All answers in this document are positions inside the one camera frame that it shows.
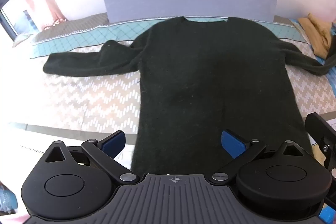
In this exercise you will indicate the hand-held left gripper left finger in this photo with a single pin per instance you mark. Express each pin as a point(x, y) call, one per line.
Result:
point(114, 144)

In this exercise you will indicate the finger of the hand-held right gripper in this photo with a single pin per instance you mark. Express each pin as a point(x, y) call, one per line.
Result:
point(321, 132)

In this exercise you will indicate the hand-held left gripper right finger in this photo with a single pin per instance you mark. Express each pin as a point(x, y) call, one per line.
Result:
point(232, 144)

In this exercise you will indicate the dark green knit sweater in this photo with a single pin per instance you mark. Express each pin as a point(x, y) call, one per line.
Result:
point(210, 82)

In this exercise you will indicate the patterned bed cover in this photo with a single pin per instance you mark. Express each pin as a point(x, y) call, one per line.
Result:
point(92, 98)

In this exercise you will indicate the mustard yellow garment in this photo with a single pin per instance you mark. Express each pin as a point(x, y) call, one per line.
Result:
point(317, 35)

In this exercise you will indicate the dark window frame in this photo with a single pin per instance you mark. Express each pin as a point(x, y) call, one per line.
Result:
point(6, 19)

